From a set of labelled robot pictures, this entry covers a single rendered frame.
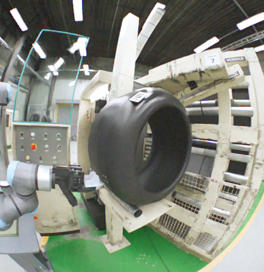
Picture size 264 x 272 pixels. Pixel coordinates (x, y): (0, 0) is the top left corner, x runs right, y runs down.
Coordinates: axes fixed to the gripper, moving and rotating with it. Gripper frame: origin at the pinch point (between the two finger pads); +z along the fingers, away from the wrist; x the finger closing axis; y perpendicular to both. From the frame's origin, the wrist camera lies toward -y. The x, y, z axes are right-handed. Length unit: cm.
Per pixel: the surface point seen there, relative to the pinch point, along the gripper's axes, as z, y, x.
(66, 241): -16, -106, 49
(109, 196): 11.8, -15.1, 12.4
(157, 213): 31.6, -18.5, -9.8
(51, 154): -24, -5, 63
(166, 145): 51, 20, 10
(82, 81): 68, 433, 953
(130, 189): 5.4, 3.7, -11.9
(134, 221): 12.6, -15.3, -11.2
